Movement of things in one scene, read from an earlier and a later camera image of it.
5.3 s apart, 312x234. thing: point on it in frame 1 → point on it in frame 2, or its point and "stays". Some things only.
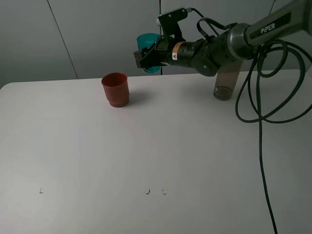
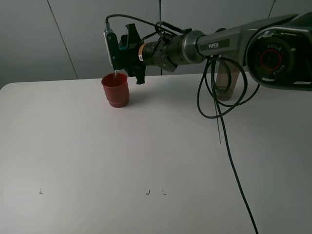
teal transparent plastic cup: (146, 41) → (123, 41)
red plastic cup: (116, 87) stays
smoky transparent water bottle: (226, 80) stays
